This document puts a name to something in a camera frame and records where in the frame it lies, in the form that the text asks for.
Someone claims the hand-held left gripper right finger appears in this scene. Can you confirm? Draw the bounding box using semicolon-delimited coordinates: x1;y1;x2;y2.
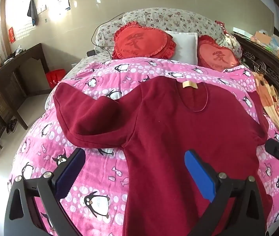
184;149;268;236

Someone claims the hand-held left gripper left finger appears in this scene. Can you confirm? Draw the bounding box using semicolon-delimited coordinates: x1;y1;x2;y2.
4;149;86;236

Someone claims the dark red sweater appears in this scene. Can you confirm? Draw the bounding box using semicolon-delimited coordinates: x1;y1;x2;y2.
53;77;274;236

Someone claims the pink penguin blanket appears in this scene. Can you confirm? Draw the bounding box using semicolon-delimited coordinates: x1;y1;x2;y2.
8;57;279;236

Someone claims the orange cartoon blanket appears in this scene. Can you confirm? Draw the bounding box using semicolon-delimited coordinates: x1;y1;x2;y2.
252;72;279;137

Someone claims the red shopping bag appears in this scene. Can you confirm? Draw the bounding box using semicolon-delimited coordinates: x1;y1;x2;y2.
46;69;66;89

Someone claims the colourful clutter pile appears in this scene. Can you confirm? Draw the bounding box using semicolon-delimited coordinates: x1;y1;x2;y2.
250;26;279;67

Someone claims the floral bedsheet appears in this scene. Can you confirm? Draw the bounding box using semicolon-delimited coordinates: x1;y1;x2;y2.
45;53;113;110

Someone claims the red heart cushion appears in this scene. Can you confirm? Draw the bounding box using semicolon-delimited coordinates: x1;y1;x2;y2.
196;35;240;70
112;22;177;60

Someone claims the dark wooden desk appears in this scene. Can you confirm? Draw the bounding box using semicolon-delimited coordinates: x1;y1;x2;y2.
0;42;50;131

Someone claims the white pillow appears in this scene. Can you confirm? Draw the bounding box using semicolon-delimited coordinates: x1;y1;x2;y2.
165;31;199;65

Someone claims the small floral pillow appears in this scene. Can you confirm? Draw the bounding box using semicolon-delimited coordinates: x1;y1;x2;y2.
97;20;130;49

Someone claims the long floral bolster pillow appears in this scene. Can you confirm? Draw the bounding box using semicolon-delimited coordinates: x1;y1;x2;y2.
122;7;242;54

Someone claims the grey blue hanging cloth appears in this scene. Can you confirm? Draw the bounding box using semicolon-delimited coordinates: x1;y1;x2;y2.
27;0;37;26

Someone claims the black charger cable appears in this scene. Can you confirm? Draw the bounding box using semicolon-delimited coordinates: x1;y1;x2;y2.
91;12;125;59

